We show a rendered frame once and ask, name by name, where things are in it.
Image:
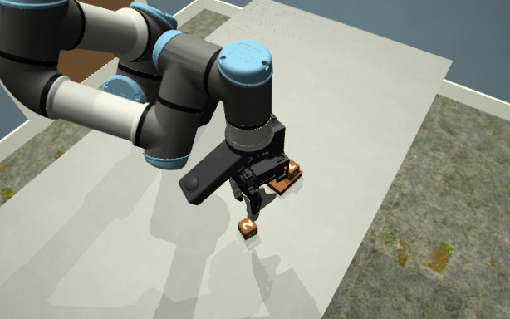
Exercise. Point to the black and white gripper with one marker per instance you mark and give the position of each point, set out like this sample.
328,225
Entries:
271,162

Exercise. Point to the brown number cube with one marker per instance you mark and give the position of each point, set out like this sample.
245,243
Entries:
293,170
247,228

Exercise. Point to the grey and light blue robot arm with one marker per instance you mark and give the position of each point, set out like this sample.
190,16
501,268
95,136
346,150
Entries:
32,32

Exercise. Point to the orange wooden tray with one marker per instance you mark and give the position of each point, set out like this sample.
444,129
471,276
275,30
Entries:
284,185

